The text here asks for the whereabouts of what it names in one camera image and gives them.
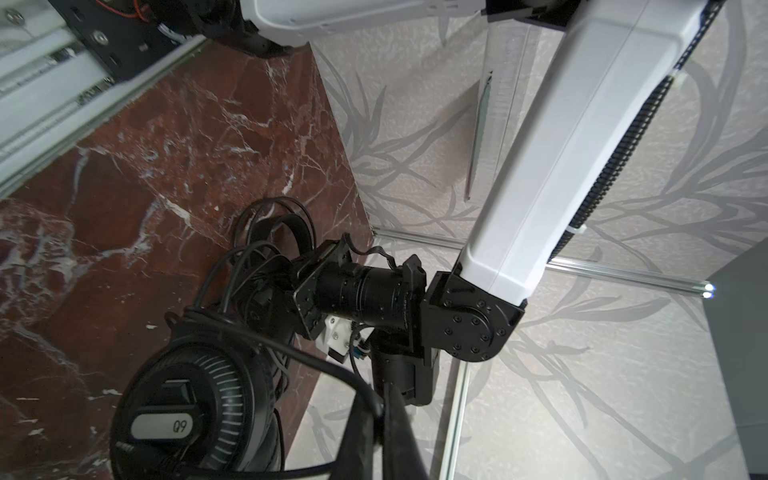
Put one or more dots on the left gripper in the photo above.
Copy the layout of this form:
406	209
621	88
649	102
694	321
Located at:
385	299

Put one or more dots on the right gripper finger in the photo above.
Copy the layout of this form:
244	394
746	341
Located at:
401	457

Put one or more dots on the black headphones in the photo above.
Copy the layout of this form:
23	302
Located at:
205	406
273	239

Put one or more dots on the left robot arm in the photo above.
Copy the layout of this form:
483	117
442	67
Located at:
611	71

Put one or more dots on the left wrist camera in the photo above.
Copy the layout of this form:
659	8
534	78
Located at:
336	340

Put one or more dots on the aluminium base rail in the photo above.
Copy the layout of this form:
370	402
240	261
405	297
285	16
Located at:
54	90

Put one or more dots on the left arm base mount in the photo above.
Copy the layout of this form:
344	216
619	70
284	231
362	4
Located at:
128	37

